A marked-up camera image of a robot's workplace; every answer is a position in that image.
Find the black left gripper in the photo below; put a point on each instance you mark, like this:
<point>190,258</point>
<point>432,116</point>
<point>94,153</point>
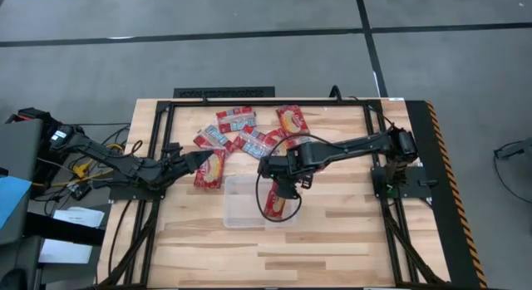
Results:
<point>174,167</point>

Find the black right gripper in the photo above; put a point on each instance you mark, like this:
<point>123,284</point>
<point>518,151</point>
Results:
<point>295,161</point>

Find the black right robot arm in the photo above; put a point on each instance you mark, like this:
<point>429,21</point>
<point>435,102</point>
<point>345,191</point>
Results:
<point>357,144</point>

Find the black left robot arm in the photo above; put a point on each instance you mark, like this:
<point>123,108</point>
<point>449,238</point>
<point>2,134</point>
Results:
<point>104,150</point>

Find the clear plastic container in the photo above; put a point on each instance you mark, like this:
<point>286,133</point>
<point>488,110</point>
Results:
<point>241,207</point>

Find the black floor vent grille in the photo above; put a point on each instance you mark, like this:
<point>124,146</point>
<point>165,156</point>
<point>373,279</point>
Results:
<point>224,92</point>

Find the black power adapter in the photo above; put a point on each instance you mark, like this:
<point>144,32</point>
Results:
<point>79,191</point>

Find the white paper sheet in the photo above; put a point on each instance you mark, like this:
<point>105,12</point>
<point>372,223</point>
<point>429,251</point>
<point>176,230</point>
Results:
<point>62,252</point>
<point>81,217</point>

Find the black hazard-striped table edge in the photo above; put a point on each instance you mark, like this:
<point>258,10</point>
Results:
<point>440,178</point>

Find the black crate with red trim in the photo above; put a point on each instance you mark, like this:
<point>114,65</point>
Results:
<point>39,115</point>

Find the grey box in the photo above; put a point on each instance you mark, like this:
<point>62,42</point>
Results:
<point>21,148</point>

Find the blue sheet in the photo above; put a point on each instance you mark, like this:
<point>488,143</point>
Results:
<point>10,194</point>

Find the black rounded object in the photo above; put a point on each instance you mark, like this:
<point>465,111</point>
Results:
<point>12,281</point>

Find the grey device on floor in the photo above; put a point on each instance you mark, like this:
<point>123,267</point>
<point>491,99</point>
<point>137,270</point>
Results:
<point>519,148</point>

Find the black aluminium table frame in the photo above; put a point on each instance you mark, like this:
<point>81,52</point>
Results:
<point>191,103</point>

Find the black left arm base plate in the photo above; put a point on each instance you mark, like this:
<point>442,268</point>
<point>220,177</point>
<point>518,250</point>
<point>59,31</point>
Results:
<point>124,193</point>

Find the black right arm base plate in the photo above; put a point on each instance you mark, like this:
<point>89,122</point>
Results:
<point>415,186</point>

